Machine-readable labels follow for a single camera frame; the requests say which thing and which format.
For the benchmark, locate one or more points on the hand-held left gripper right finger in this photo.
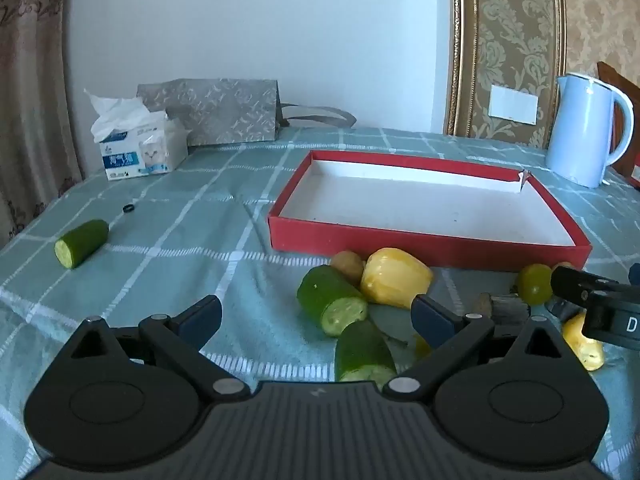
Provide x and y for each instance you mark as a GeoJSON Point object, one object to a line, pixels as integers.
{"type": "Point", "coordinates": [427, 317]}

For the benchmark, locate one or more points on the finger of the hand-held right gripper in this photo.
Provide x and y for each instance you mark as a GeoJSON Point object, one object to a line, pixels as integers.
{"type": "Point", "coordinates": [570, 284]}

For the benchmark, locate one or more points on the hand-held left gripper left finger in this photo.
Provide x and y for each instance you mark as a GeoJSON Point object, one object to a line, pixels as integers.
{"type": "Point", "coordinates": [202, 317]}

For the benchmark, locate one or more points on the small green tomato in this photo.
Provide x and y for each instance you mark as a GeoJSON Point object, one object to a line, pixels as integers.
{"type": "Point", "coordinates": [532, 285]}

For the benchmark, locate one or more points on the spotted yellow fruit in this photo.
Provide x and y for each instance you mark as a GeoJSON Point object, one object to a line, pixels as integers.
{"type": "Point", "coordinates": [582, 347]}

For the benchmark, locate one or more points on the cucumber piece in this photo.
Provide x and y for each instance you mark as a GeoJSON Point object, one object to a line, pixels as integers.
{"type": "Point", "coordinates": [325, 290]}
{"type": "Point", "coordinates": [85, 240]}
{"type": "Point", "coordinates": [362, 352]}

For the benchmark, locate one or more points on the brown round fruit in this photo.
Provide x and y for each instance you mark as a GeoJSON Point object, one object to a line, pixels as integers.
{"type": "Point", "coordinates": [347, 265]}

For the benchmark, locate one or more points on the red cardboard box tray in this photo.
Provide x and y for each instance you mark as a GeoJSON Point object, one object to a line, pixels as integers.
{"type": "Point", "coordinates": [400, 210]}

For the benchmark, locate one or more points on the grey-barked sugarcane piece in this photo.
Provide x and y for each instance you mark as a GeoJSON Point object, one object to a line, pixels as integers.
{"type": "Point", "coordinates": [507, 307]}

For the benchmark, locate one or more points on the green checked tablecloth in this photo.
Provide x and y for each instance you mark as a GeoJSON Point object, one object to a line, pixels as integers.
{"type": "Point", "coordinates": [175, 240]}

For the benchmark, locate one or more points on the light blue electric kettle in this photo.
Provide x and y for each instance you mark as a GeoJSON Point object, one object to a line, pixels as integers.
{"type": "Point", "coordinates": [580, 130]}

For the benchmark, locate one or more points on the tissue pack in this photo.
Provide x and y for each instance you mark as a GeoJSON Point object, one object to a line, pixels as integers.
{"type": "Point", "coordinates": [135, 155]}

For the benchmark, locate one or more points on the grey patterned bag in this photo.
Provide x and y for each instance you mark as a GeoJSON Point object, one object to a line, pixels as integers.
{"type": "Point", "coordinates": [225, 110]}

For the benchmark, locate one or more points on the wooden chair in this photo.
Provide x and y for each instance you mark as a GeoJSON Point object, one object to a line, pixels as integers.
{"type": "Point", "coordinates": [629, 81]}

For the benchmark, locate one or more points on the patterned curtain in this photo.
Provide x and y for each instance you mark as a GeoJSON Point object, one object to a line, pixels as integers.
{"type": "Point", "coordinates": [30, 110]}

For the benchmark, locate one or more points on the white wall switch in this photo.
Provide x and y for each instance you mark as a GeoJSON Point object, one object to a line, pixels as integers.
{"type": "Point", "coordinates": [512, 104]}

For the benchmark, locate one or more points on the gold ornate wall frame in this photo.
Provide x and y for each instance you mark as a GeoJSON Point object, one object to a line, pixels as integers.
{"type": "Point", "coordinates": [456, 60]}

